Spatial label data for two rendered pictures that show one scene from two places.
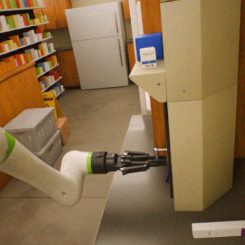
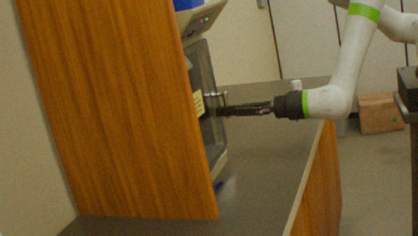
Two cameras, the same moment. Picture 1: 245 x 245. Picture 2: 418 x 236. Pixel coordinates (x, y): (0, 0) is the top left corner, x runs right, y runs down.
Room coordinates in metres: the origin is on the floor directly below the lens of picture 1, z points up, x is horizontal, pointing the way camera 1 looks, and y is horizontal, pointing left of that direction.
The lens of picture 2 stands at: (2.27, 0.11, 1.58)
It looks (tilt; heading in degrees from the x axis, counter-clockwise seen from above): 18 degrees down; 191
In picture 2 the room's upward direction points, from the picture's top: 12 degrees counter-clockwise
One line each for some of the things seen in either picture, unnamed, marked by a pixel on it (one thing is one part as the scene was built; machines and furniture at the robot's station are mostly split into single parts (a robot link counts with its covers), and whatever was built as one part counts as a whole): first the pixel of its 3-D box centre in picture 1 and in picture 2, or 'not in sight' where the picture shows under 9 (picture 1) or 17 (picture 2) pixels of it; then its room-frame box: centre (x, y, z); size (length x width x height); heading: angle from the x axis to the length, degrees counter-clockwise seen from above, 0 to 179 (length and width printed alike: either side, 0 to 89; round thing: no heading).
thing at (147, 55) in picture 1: (147, 57); not in sight; (0.91, -0.12, 1.54); 0.05 x 0.05 x 0.06; 86
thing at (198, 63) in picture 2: (168, 138); (201, 108); (0.95, -0.18, 1.19); 0.30 x 0.01 x 0.40; 167
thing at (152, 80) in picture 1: (151, 76); (198, 22); (0.96, -0.13, 1.46); 0.32 x 0.11 x 0.10; 168
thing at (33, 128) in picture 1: (33, 129); not in sight; (2.93, 1.10, 0.49); 0.60 x 0.42 x 0.33; 168
